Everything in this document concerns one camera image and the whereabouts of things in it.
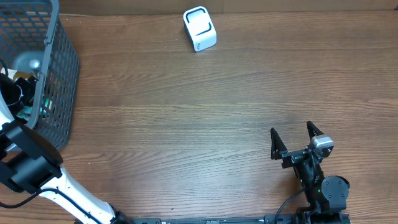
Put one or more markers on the white black barcode scanner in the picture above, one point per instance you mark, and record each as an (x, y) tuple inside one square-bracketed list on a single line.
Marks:
[(199, 28)]

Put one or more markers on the yellow drink bottle silver cap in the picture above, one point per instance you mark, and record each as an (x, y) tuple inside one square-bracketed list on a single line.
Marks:
[(27, 64)]

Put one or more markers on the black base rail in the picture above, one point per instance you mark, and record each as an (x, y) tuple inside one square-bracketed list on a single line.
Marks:
[(217, 221)]

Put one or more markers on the teal wipes packet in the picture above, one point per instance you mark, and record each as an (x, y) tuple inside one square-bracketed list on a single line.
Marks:
[(25, 113)]

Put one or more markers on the grey plastic mesh basket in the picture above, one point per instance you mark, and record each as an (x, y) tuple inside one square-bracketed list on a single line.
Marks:
[(35, 25)]

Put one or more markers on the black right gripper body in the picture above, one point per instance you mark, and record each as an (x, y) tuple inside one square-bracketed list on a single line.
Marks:
[(293, 158)]

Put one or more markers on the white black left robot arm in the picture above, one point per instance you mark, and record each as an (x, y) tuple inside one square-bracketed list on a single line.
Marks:
[(38, 169)]

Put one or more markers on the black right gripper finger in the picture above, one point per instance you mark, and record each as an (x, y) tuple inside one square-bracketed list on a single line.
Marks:
[(278, 148), (313, 130)]

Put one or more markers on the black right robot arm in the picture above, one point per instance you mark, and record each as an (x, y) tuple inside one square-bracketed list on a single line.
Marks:
[(326, 196)]

